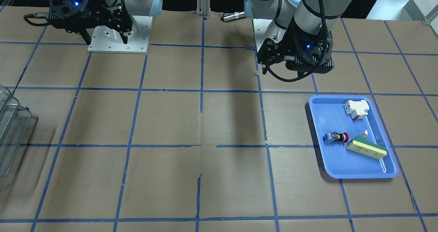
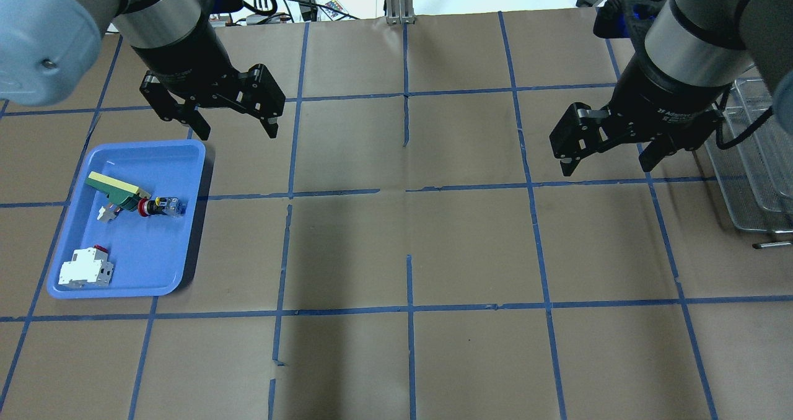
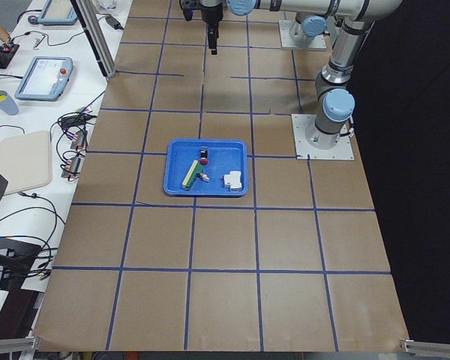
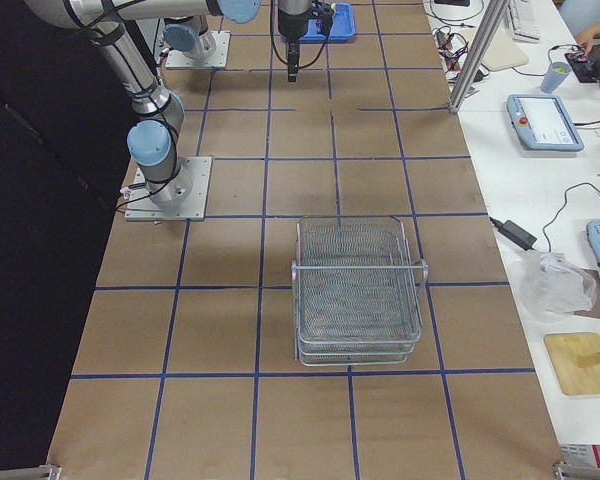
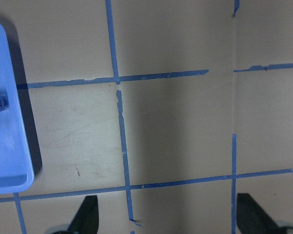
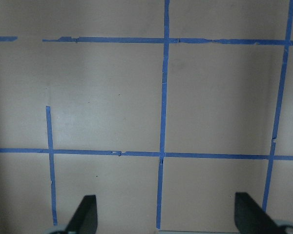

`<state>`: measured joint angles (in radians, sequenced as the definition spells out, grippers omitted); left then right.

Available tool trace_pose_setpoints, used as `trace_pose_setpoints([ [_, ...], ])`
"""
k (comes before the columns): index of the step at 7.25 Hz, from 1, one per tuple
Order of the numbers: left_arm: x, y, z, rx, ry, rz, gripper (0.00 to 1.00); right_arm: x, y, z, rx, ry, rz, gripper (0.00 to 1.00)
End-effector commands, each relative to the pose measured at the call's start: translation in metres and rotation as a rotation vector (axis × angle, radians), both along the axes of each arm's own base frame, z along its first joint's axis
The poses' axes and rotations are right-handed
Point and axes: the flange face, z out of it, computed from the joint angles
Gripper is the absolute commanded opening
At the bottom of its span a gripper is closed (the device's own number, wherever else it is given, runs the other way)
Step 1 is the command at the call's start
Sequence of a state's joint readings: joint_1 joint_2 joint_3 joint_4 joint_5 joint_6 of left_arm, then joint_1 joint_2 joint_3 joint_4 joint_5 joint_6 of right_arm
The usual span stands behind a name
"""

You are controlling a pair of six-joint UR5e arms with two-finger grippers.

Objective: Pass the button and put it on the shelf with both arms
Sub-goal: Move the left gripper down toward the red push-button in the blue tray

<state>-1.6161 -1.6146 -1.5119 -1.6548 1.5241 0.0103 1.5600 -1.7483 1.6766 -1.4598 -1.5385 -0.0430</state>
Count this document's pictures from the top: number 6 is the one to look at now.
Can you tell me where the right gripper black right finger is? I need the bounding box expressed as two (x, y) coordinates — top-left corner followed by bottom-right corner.
(234, 192), (286, 234)

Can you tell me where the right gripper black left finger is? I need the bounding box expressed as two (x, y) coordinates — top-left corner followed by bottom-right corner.
(64, 195), (98, 234)

